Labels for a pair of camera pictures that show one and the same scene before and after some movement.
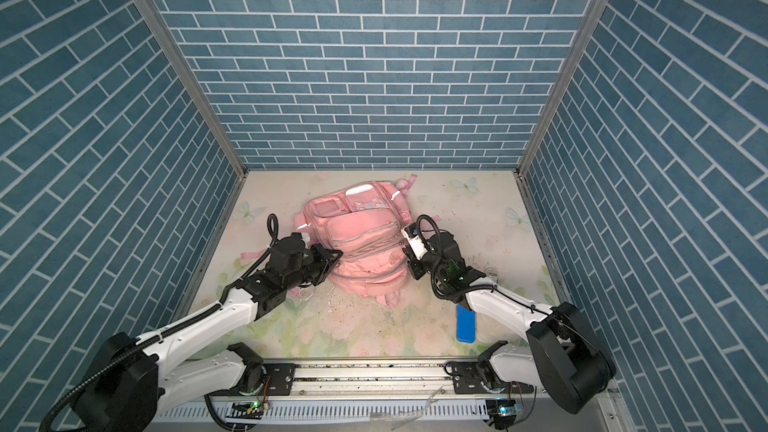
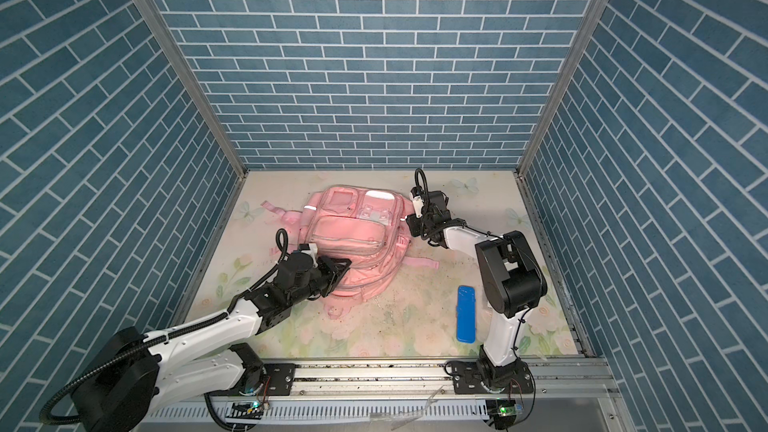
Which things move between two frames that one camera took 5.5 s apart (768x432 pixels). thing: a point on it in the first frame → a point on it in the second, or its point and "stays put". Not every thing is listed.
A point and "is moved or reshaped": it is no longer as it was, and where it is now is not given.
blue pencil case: x=466 y=324 stays put
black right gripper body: x=419 y=267 → x=420 y=226
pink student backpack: x=364 y=225 is moved or reshaped
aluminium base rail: x=385 y=396 stays put
